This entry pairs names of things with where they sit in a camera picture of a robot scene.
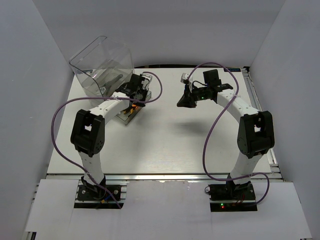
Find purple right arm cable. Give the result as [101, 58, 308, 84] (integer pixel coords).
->
[187, 61, 271, 206]

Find black adjustable wrench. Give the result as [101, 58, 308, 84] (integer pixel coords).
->
[100, 74, 123, 96]

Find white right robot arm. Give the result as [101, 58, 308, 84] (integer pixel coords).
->
[177, 69, 275, 200]

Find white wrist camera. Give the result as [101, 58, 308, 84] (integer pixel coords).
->
[140, 72, 153, 85]
[180, 73, 193, 92]

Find clear plastic drawer cabinet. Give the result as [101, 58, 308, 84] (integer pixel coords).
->
[69, 35, 134, 97]

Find orange handled combination pliers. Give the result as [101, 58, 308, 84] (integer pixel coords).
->
[123, 104, 138, 116]

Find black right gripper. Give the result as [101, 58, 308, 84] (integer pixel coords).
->
[177, 83, 210, 109]

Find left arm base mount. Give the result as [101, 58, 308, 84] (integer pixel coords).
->
[73, 176, 127, 210]

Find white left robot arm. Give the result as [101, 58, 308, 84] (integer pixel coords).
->
[70, 73, 152, 200]

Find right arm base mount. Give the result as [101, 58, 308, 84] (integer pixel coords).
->
[204, 184, 258, 213]

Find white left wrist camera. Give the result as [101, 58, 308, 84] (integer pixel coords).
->
[140, 72, 153, 85]

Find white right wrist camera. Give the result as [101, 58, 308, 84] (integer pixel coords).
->
[180, 73, 193, 92]

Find smoked plastic drawer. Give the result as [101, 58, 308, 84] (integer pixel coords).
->
[114, 89, 152, 125]

